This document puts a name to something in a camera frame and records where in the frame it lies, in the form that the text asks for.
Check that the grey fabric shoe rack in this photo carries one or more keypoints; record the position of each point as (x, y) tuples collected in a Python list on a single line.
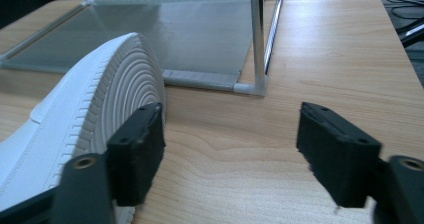
[(200, 34)]

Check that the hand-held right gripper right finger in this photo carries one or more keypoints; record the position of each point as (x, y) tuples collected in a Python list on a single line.
[(336, 154)]

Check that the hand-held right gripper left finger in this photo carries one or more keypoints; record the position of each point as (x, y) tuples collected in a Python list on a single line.
[(136, 157)]

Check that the white sneaker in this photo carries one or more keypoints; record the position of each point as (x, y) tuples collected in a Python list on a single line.
[(66, 117)]

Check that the black stand leg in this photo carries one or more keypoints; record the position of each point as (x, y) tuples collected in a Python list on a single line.
[(412, 34)]

